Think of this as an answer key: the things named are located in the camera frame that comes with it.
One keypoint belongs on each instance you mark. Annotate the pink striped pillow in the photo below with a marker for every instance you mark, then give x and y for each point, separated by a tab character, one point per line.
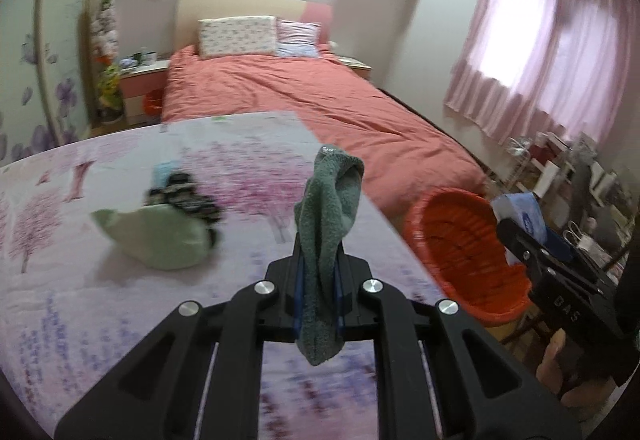
297	40

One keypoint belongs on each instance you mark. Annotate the cream pink bed headboard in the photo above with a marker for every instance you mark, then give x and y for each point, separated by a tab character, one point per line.
240	5

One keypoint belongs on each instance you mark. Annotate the person's right hand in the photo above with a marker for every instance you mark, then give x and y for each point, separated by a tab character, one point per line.
550	360

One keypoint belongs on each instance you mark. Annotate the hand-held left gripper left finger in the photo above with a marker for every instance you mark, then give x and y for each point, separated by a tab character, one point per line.
285	290

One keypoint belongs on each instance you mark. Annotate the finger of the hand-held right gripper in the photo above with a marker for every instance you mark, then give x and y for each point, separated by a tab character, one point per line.
520	245
557	245

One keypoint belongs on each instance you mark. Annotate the white shelf trolley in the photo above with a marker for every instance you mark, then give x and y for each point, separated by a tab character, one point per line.
545	155

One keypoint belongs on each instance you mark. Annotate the pink white nightstand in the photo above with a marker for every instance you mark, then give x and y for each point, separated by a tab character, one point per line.
357	65
145	82

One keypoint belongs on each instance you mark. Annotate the yellow green plush toy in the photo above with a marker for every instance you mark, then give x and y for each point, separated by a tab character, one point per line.
109	85

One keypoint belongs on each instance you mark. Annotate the blue white tissue packet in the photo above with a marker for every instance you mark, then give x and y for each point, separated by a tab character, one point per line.
525	212

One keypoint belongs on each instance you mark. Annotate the pink curtain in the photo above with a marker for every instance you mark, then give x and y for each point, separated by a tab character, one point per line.
540	45

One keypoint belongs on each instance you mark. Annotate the salmon duvet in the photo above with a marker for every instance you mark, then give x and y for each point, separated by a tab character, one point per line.
350	120

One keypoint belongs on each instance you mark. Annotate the white paper bag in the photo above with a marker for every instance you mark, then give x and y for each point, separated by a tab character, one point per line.
548	177

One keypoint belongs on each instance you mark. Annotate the floral printed tablecloth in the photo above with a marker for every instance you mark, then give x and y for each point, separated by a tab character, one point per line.
100	320

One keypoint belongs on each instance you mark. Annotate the small red bin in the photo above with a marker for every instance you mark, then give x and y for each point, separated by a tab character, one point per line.
152	101

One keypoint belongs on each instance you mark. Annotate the light blue cloth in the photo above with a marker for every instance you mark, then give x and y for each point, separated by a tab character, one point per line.
165	172

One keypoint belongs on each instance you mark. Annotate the orange plastic laundry basket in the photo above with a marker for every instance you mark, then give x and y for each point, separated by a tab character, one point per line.
465	260

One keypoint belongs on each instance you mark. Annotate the grey-green fuzzy sock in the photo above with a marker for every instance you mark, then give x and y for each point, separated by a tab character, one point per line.
325	220

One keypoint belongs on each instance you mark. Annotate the small white cups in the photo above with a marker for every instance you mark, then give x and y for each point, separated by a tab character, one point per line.
150	56

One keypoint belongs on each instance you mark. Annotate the white floral pillow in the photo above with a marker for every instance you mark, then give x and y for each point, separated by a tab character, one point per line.
235	37

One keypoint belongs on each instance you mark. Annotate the wardrobe with flower print doors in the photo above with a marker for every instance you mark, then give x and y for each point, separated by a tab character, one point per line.
50	45

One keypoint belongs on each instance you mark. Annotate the dark wooden stool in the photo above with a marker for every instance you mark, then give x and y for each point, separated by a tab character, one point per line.
520	327

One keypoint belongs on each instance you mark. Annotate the light green cloth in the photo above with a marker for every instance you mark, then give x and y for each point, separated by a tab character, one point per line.
155	237

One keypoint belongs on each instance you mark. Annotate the black white patterned sock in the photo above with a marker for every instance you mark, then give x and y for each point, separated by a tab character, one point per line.
186	202

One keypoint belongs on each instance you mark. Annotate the grey hanging garment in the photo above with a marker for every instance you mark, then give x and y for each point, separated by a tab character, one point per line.
582	195

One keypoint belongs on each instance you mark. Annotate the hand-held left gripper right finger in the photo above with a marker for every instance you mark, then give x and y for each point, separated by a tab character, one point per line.
352	290

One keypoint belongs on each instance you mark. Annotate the dark mug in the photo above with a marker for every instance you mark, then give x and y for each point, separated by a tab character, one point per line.
136	59

